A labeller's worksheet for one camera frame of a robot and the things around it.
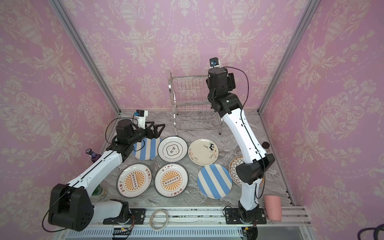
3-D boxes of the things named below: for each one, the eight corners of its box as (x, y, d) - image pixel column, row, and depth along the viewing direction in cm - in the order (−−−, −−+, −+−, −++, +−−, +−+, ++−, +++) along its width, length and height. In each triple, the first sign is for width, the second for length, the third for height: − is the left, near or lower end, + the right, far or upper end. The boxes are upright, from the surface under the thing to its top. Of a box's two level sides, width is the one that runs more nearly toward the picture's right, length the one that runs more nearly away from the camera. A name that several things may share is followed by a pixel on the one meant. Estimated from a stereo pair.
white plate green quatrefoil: (156, 162, 94) (155, 160, 93) (160, 137, 106) (159, 135, 105) (187, 162, 95) (187, 160, 93) (188, 137, 106) (188, 135, 105)
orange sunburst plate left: (112, 197, 82) (111, 196, 80) (123, 164, 94) (122, 163, 92) (148, 197, 82) (147, 196, 80) (154, 164, 94) (153, 163, 92)
